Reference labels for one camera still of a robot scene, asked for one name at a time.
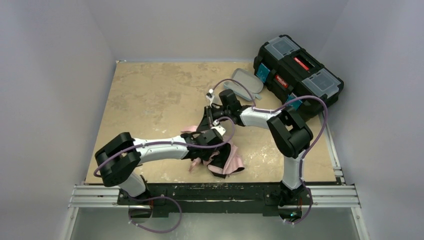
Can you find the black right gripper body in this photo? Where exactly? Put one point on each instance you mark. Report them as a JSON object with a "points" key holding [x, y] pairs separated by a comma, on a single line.
{"points": [[210, 113]]}

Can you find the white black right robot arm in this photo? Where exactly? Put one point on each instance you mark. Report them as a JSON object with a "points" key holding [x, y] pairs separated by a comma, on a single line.
{"points": [[290, 133]]}

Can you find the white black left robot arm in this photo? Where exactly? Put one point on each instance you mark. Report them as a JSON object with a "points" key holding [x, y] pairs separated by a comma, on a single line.
{"points": [[117, 160]]}

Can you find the light blue glasses case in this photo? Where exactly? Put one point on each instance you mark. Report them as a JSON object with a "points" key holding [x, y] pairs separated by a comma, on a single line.
{"points": [[247, 85]]}

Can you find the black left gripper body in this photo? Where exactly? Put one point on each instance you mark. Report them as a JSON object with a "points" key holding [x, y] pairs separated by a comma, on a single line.
{"points": [[205, 153]]}

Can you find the aluminium rail frame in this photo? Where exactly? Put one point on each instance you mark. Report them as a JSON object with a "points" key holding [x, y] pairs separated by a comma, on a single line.
{"points": [[328, 196]]}

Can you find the pink and black folding umbrella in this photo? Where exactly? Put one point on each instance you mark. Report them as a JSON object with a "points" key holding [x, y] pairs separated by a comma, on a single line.
{"points": [[224, 162]]}

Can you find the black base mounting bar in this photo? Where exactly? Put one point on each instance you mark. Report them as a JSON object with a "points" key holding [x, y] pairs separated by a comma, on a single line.
{"points": [[218, 198]]}

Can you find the black toolbox with clear lids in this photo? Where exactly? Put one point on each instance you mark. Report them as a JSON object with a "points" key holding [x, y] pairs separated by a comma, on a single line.
{"points": [[289, 71]]}

